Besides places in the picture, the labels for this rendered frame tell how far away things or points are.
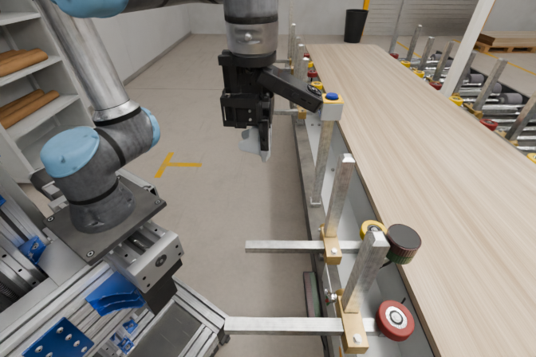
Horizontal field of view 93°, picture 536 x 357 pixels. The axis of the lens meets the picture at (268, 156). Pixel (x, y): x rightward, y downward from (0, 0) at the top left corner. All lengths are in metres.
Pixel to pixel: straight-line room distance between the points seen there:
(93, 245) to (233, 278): 1.15
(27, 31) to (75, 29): 2.63
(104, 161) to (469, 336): 0.93
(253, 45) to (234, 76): 0.06
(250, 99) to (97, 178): 0.44
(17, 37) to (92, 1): 3.11
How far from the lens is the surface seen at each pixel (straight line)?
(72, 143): 0.70
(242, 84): 0.42
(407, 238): 0.57
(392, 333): 0.76
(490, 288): 0.95
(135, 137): 0.74
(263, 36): 0.38
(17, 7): 3.30
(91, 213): 0.77
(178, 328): 1.51
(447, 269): 0.92
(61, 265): 0.91
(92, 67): 0.72
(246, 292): 1.75
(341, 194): 0.78
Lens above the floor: 1.58
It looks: 37 degrees down
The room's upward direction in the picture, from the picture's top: straight up
